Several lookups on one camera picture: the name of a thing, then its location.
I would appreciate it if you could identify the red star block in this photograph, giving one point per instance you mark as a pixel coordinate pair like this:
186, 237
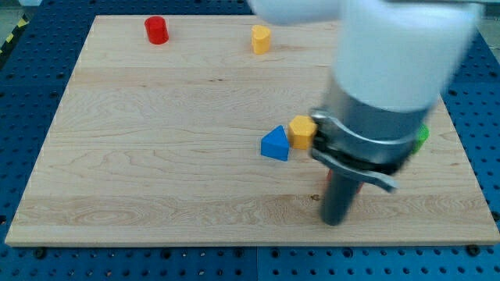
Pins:
329, 178

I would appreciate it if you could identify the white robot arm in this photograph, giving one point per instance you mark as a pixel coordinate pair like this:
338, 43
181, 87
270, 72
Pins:
390, 55

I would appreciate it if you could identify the blue triangle block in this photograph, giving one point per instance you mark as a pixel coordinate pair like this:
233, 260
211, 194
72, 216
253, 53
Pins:
275, 144

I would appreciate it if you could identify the yellow hexagon block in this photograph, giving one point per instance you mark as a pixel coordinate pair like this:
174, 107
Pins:
301, 131

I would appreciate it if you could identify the wooden board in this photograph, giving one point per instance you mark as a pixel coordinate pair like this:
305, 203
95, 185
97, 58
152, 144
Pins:
159, 146

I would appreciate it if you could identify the silver clamp with grey pusher rod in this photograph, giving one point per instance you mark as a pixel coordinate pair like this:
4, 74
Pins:
359, 143

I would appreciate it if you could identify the red cylinder block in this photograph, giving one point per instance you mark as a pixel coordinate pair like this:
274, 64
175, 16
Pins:
156, 30

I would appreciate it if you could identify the green block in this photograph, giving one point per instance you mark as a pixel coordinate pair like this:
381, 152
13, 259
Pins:
421, 137

